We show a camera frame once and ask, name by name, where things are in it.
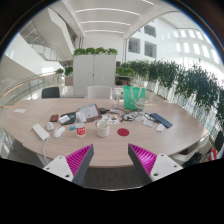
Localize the white power strip cable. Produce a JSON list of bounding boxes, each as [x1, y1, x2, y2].
[[41, 138, 50, 166]]

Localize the row of green hedge plants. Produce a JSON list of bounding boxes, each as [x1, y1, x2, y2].
[[115, 59, 224, 128]]

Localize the flat round red coaster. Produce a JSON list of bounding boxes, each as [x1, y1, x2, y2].
[[116, 127, 130, 137]]

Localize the white computer mouse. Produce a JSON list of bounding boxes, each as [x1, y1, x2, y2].
[[52, 125, 66, 139]]

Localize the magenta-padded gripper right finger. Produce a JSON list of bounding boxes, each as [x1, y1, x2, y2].
[[127, 143, 184, 186]]

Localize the dark blue keyboard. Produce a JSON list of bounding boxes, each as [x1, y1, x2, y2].
[[149, 112, 174, 129]]

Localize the black cables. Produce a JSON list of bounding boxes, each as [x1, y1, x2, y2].
[[109, 107, 156, 123]]

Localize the potted plants wooden planter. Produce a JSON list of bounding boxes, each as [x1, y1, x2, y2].
[[54, 66, 74, 87]]

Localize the green tote bag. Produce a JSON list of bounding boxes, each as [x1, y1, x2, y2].
[[122, 85, 147, 111]]

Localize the white snack packet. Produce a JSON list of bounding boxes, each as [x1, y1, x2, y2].
[[155, 123, 166, 133]]

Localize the white paper slip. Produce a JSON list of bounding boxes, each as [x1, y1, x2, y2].
[[13, 108, 28, 115]]

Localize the black folder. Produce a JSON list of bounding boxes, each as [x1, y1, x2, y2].
[[59, 111, 79, 126]]

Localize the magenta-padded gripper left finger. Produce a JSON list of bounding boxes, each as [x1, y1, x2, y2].
[[43, 143, 95, 187]]

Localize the ceiling light strips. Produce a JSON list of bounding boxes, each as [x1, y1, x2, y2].
[[74, 0, 156, 35]]

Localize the white printed card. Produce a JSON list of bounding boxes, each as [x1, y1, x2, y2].
[[142, 118, 155, 128]]

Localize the white chair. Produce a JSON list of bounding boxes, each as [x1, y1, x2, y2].
[[86, 85, 113, 100], [169, 134, 210, 167]]

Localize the glass railing wooden handrail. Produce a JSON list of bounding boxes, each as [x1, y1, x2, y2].
[[0, 71, 58, 109]]

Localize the white mug gold grid lines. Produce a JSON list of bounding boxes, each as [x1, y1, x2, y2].
[[94, 119, 111, 138]]

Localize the clear water bottle red label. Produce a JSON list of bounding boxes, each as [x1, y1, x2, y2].
[[75, 111, 87, 138]]

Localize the black chair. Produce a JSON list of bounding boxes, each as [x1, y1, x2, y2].
[[41, 86, 61, 99]]

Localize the colourful sticker sheet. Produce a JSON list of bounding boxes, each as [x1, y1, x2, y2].
[[99, 114, 120, 126]]

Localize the clear lidded drink cup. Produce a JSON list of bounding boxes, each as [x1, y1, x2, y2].
[[111, 87, 123, 109]]

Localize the white cabinet topped with plants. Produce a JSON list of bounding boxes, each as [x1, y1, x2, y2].
[[72, 47, 118, 98]]

